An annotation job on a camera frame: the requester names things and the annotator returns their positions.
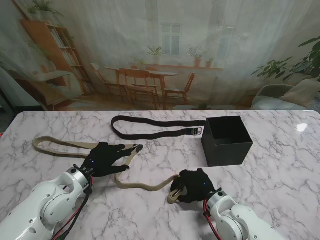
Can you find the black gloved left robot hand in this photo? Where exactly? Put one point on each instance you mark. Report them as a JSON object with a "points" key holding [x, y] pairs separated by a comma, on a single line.
{"points": [[102, 158]]}

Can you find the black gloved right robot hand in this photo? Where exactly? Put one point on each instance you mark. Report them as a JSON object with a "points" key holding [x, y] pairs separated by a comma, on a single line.
{"points": [[197, 185]]}

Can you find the beige braided belt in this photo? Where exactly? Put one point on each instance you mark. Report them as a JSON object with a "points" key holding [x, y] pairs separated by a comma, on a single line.
{"points": [[62, 143], [140, 186]]}

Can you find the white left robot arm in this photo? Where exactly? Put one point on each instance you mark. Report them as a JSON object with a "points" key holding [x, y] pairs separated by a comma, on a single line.
{"points": [[37, 207]]}

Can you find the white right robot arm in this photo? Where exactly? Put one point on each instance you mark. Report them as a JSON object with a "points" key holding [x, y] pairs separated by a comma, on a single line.
{"points": [[230, 217]]}

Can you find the black belt storage box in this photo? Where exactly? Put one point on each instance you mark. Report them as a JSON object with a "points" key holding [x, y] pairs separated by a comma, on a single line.
{"points": [[225, 152]]}

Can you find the dark brown braided belt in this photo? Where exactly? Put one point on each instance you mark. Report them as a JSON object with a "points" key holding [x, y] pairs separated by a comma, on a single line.
{"points": [[150, 136]]}

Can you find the printed room scene backdrop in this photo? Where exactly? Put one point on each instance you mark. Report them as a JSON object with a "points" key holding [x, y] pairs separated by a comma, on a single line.
{"points": [[160, 50]]}

